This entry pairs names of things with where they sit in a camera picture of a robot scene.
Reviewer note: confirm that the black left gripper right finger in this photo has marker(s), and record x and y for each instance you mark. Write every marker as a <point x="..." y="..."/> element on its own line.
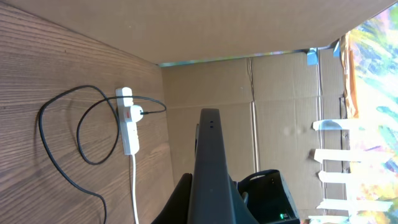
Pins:
<point x="238" y="212"/>

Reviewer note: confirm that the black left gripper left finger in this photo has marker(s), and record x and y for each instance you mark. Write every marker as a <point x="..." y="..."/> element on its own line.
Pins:
<point x="175" y="210"/>

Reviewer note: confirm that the blue Galaxy smartphone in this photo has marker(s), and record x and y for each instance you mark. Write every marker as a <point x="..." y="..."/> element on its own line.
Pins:
<point x="210" y="198"/>

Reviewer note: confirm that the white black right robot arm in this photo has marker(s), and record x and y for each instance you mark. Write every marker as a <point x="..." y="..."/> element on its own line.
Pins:
<point x="268" y="198"/>

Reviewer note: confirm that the white power strip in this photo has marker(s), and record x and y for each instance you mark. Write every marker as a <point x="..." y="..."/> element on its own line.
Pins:
<point x="130" y="137"/>

